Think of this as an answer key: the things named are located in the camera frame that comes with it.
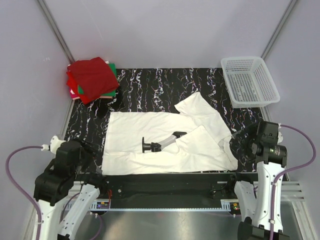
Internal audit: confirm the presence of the grey slotted cable duct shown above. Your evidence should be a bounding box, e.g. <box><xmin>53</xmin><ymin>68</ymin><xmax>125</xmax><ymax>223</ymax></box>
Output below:
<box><xmin>87</xmin><ymin>199</ymin><xmax>231</xmax><ymax>212</ymax></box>

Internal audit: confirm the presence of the dark red folded t-shirt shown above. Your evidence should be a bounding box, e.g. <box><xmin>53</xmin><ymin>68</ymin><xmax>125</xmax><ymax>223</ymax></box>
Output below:
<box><xmin>66</xmin><ymin>57</ymin><xmax>119</xmax><ymax>105</ymax></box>

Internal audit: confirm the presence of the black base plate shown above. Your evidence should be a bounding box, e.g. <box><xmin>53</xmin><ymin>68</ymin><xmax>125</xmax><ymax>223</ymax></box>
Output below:
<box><xmin>79</xmin><ymin>172</ymin><xmax>258</xmax><ymax>211</ymax></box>

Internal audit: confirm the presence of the green folded t-shirt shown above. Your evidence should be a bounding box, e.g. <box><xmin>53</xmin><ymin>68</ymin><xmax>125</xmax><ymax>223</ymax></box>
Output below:
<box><xmin>76</xmin><ymin>61</ymin><xmax>119</xmax><ymax>99</ymax></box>

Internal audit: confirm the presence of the bright red folded t-shirt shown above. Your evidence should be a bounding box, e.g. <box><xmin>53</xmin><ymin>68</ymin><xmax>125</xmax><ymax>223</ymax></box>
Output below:
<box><xmin>66</xmin><ymin>71</ymin><xmax>79</xmax><ymax>96</ymax></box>

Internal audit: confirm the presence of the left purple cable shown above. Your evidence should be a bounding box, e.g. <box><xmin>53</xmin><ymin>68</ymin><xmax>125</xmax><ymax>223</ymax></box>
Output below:
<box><xmin>5</xmin><ymin>146</ymin><xmax>108</xmax><ymax>240</ymax></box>

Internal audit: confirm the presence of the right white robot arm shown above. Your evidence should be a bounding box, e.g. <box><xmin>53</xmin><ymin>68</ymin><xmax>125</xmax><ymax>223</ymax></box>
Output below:
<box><xmin>227</xmin><ymin>120</ymin><xmax>290</xmax><ymax>240</ymax></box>

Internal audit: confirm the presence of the white plastic basket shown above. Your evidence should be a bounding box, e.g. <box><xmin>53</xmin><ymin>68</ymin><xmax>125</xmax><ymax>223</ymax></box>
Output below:
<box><xmin>220</xmin><ymin>56</ymin><xmax>281</xmax><ymax>109</ymax></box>

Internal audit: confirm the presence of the pink folded t-shirt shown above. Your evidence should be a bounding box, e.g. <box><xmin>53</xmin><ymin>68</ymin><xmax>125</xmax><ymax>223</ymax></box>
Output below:
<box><xmin>69</xmin><ymin>90</ymin><xmax>79</xmax><ymax>100</ymax></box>

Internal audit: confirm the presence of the white printed t-shirt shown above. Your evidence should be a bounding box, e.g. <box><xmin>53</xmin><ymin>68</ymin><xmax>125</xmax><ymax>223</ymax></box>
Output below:
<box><xmin>101</xmin><ymin>92</ymin><xmax>238</xmax><ymax>176</ymax></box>

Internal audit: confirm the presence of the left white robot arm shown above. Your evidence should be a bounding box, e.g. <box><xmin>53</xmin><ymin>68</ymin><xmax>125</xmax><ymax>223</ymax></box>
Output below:
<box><xmin>32</xmin><ymin>136</ymin><xmax>108</xmax><ymax>240</ymax></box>

